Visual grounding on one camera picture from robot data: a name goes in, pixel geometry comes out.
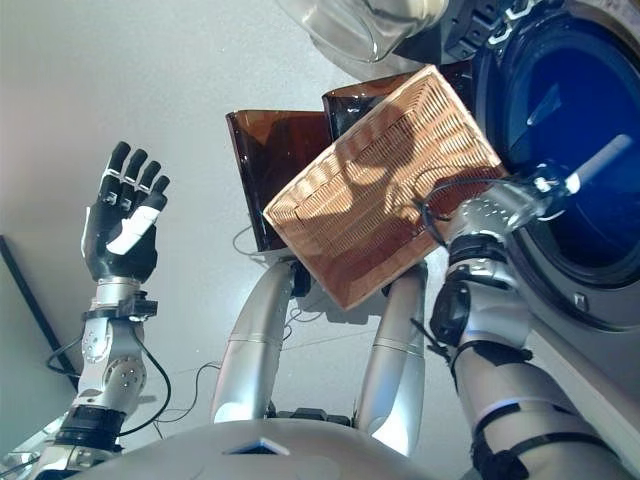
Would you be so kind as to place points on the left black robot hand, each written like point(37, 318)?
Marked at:
point(117, 240)

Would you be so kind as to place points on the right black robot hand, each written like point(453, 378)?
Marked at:
point(575, 175)

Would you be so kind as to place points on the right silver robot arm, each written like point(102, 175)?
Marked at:
point(500, 360)

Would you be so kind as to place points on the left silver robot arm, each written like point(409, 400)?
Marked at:
point(110, 360)

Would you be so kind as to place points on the grey front-load washing machine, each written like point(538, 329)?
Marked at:
point(575, 75)

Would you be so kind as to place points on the left silver robot leg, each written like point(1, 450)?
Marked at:
point(250, 350)

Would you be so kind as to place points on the silver robot leg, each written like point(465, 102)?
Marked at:
point(395, 360)
point(250, 350)

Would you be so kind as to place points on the wicker laundry basket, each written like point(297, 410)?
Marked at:
point(380, 200)

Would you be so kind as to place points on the crumpled clear plastic sheet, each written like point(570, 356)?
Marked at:
point(20, 450)

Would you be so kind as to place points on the right silver robot leg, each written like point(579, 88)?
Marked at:
point(395, 360)

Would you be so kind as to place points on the round glass washer door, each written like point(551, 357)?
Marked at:
point(350, 25)

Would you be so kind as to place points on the silver robot torso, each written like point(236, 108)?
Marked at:
point(300, 455)

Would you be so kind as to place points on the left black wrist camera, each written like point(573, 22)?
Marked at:
point(135, 305)

